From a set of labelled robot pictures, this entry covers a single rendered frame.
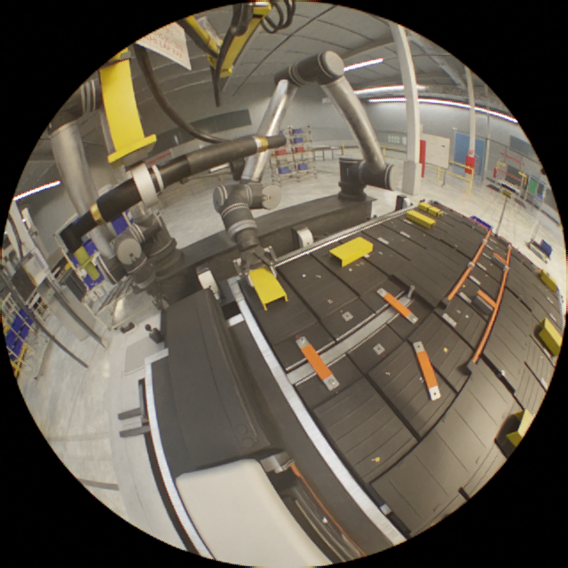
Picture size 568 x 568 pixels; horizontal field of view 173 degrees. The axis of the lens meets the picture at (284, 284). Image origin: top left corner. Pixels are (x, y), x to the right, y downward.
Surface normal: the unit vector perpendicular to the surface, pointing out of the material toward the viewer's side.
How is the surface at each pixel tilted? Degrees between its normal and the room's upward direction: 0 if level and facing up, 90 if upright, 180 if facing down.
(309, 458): 0
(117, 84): 90
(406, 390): 0
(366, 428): 0
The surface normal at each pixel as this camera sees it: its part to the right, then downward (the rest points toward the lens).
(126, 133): 0.69, 0.41
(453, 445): -0.16, -0.72
